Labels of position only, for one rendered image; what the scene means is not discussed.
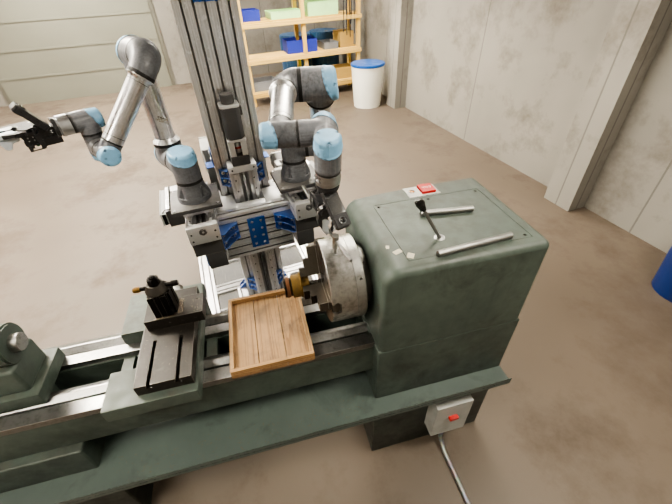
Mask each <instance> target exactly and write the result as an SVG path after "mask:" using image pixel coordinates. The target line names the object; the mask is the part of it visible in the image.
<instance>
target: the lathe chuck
mask: <svg viewBox="0 0 672 504"><path fill-rule="evenodd" d="M315 240H316V241H317V246H318V252H319V258H320V264H321V270H322V273H320V274H317V277H318V279H320V278H321V279H322V278H324V282H325V286H326V289H327V292H328V295H329V297H330V300H331V303H332V305H333V306H335V305H336V304H337V303H340V304H341V311H340V312H338V313H336V312H333V311H332V308H331V310H327V311H326V313H327V316H328V318H329V320H330V321H331V322H336V321H340V320H345V319H349V318H354V317H356V316H357V313H358V294H357V286H356V280H355V274H354V270H353V265H352V262H349V260H348V259H347V258H346V256H345V255H344V254H343V252H342V251H341V250H340V248H338V250H339V251H340V254H339V255H338V256H332V255H331V254H330V251H331V250H332V237H331V236H327V237H322V238H316V239H315ZM315 240H314V244H316V241H315ZM339 242H340V243H341V245H342V246H343V247H344V249H345V250H346V251H347V253H348V254H349V251H348V249H347V246H346V244H345V241H344V240H343V238H342V237H341V236H340V235H339Z"/></svg>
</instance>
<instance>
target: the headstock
mask: <svg viewBox="0 0 672 504"><path fill-rule="evenodd" d="M433 185H434V186H435V187H436V188H437V189H438V190H439V191H440V193H436V194H430V195H425V196H419V197H413V198H409V196H408V195H407V194H406V193H405V191H404V190H397V191H392V192H387V193H382V194H377V195H373V196H368V197H363V198H359V199H355V200H353V201H351V202H350V203H349V204H348V206H347V208H346V212H347V214H348V216H349V219H350V221H351V224H350V225H349V226H350V227H349V226H348V227H347V228H348V229H347V228H345V230H346V233H349V234H350V235H351V236H352V237H353V239H354V241H355V243H356V244H359V245H360V246H361V248H362V249H363V251H364V254H365V256H366V259H367V263H368V266H369V271H370V276H371V284H372V296H371V299H370V301H368V307H367V312H366V314H365V315H364V317H365V319H366V322H367V324H368V326H369V329H370V331H371V334H372V336H373V338H374V341H375V343H376V346H377V348H378V350H380V351H381V352H388V351H392V350H396V349H400V348H404V347H408V346H412V345H417V344H421V343H425V342H429V341H433V340H437V339H441V338H445V337H449V336H453V335H457V334H461V333H466V332H470V331H474V330H478V329H482V328H486V327H490V326H494V325H498V324H502V323H506V322H510V321H515V320H517V319H518V317H519V314H520V312H521V310H522V307H523V305H524V303H525V300H526V298H527V296H528V294H529V291H530V289H531V287H532V284H533V282H534V280H535V278H536V275H537V273H538V271H539V268H540V266H541V264H542V262H543V259H544V257H545V255H546V252H547V250H548V248H549V241H548V240H547V239H546V238H545V237H544V236H542V235H541V234H540V233H539V232H538V231H536V230H535V229H534V228H533V227H532V226H530V225H529V224H528V223H527V222H526V221H524V220H523V219H522V218H521V217H520V216H518V215H517V214H516V213H515V212H514V211H512V210H511V209H510V208H509V207H508V206H506V205H505V204H504V203H503V202H501V201H500V200H499V199H498V198H497V197H495V196H494V195H493V194H492V193H491V192H489V191H488V190H487V189H486V188H485V187H483V186H482V185H481V184H480V183H479V182H477V181H476V180H475V179H474V178H467V179H461V180H455V181H449V182H443V183H436V184H433ZM418 198H423V199H424V201H425V204H426V209H427V210H430V209H440V208H450V207H461V206H471V205H473V206H474V211H471V212H460V213H450V214H440V215H430V218H431V220H432V222H433V223H434V225H435V227H436V229H437V230H438V232H439V234H441V235H443V236H445V240H443V241H438V240H436V239H435V238H434V236H435V235H436V234H435V232H434V231H433V229H432V227H431V226H430V224H429V222H428V220H427V219H426V217H425V216H420V210H419V209H418V208H417V207H416V206H415V203H414V202H415V200H416V199H418ZM349 229H350V230H349ZM508 232H512V233H513V234H514V237H513V238H511V239H507V240H503V241H499V242H495V243H492V244H488V245H484V246H480V247H476V248H472V249H468V250H465V251H461V252H457V253H453V254H449V255H445V256H441V257H438V256H437V255H436V251H437V250H441V249H445V248H449V247H453V246H457V245H461V244H464V243H468V242H472V241H476V240H480V239H484V238H488V237H492V236H496V235H500V234H504V233H508ZM386 246H389V249H386ZM397 249H400V250H402V251H403V252H401V253H399V254H397V255H395V254H394V253H393V251H395V250H397ZM408 252H409V253H414V254H415V255H414V258H413V259H412V258H407V254H408ZM378 296H379V297H378ZM375 303H376V306H375ZM379 304H380V305H379ZM377 305H379V306H377ZM376 308H377V309H376ZM379 311H380V313H379ZM377 315H378V316H377ZM377 321H378V322H377ZM377 324H378V325H377ZM374 327H375V328H374ZM377 330H378V331H377ZM377 336H378V337H377Z"/></svg>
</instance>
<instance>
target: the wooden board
mask: <svg viewBox="0 0 672 504"><path fill-rule="evenodd" d="M276 296H277V297H276ZM277 301H278V303H277ZM278 307H279V309H278ZM254 311H255V312H254ZM279 312H280V315H279ZM228 318H229V355H230V374H231V377H232V379H235V378H239V377H243V376H248V375H252V374H256V373H260V372H264V371H268V370H273V369H277V368H281V367H285V366H288V364H289V365H294V364H298V363H302V362H306V361H310V360H314V359H315V353H314V349H313V345H312V341H311V337H310V333H309V329H308V325H307V321H306V317H305V313H304V308H303V304H302V300H301V297H296V298H294V296H292V297H290V298H286V295H285V290H284V289H279V290H274V291H269V292H264V293H259V294H254V295H249V296H244V297H239V298H234V299H229V300H228ZM280 318H281V320H280ZM281 324H282V326H281ZM282 329H283V332H282ZM283 335H284V338H283ZM284 341H285V343H284ZM285 347H286V349H285ZM258 350H259V351H258ZM286 352H287V355H286ZM260 369H261V370H260Z"/></svg>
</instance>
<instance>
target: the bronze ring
mask: <svg viewBox="0 0 672 504"><path fill-rule="evenodd" d="M282 279H283V285H284V290H285V295H286V298H290V297H292V296H294V298H296V297H301V296H302V297H304V292H303V286H307V285H310V283H309V278H308V276H304V277H301V276H300V273H299V272H298V273H297V274H294V275H290V277H285V278H282Z"/></svg>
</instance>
